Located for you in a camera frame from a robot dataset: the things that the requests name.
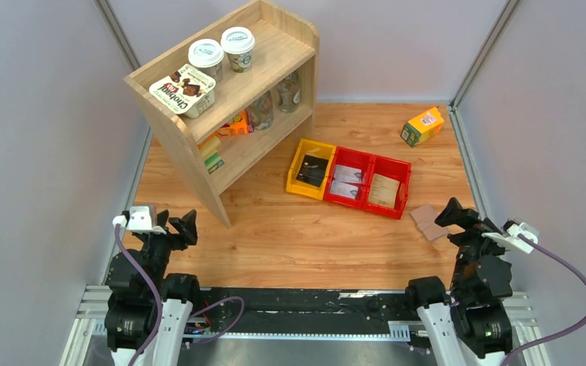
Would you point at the middle red plastic bin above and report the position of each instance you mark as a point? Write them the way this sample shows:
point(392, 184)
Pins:
point(356, 159)

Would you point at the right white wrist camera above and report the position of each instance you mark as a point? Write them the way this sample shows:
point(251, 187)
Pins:
point(516, 234)

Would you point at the orange green juice carton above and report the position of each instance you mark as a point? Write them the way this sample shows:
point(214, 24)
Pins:
point(422, 127)

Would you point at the right red plastic bin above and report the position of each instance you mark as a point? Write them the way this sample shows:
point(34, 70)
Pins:
point(398, 170)

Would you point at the left glass jar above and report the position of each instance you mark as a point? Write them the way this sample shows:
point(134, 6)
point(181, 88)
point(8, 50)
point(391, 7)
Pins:
point(260, 112)

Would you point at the tan cards stack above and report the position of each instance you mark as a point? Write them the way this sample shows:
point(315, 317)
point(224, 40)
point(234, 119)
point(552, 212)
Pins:
point(383, 191)

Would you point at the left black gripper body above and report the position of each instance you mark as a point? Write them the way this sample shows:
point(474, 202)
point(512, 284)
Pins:
point(170, 234)

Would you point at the glass jar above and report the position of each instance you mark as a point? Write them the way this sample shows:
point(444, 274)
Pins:
point(260, 112)
point(289, 90)

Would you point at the right white-lidded paper cup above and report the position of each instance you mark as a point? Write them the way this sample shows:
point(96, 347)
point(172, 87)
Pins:
point(238, 44)

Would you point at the white-lidded paper cup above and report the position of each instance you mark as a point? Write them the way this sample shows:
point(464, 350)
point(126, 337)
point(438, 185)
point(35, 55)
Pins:
point(207, 56)
point(238, 44)

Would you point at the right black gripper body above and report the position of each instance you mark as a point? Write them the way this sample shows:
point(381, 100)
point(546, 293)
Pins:
point(468, 228)

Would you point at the red plastic bin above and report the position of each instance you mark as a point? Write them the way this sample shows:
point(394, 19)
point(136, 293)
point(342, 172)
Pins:
point(398, 170)
point(356, 159)

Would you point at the wooden shelf unit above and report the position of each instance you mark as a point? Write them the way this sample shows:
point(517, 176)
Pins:
point(285, 43)

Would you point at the pink leather card holder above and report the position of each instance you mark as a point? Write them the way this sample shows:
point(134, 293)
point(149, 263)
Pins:
point(424, 218)

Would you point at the orange snack box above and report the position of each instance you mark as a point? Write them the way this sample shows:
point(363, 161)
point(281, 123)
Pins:
point(236, 126)

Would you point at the right glass jar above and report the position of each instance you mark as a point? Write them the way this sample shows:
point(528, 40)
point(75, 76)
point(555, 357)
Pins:
point(289, 90)

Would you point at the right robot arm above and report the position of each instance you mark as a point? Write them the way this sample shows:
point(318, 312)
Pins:
point(466, 322)

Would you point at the yellow plastic bin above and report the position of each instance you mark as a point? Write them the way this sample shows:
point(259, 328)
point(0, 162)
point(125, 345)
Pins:
point(314, 148)

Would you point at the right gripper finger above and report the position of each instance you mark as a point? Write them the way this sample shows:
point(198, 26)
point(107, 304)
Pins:
point(455, 214)
point(467, 238)

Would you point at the white cards stack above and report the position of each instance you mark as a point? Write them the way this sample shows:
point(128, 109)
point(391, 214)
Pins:
point(346, 181)

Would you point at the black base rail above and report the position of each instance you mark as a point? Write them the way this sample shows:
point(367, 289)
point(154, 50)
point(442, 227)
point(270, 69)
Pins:
point(343, 313)

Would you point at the black cards stack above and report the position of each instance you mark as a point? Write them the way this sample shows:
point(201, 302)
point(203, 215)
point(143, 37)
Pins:
point(312, 170)

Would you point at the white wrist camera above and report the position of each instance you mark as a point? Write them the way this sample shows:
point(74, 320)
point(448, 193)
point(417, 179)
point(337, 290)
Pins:
point(139, 219)
point(516, 234)

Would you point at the left white-lidded paper cup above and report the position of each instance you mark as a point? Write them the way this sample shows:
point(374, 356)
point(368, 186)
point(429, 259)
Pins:
point(207, 56)

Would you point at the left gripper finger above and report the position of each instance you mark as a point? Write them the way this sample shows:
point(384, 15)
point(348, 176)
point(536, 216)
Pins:
point(186, 230)
point(163, 219)

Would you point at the Chobani yogurt pack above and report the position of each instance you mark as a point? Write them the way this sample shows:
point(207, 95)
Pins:
point(187, 91)

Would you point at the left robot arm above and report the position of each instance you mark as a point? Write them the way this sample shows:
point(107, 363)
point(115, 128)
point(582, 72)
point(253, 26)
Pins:
point(149, 308)

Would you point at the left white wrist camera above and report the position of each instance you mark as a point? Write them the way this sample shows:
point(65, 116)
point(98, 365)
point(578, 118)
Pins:
point(139, 219)

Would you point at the yellow green sponge pack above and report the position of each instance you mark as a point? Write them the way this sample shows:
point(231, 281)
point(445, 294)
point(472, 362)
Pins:
point(210, 154)

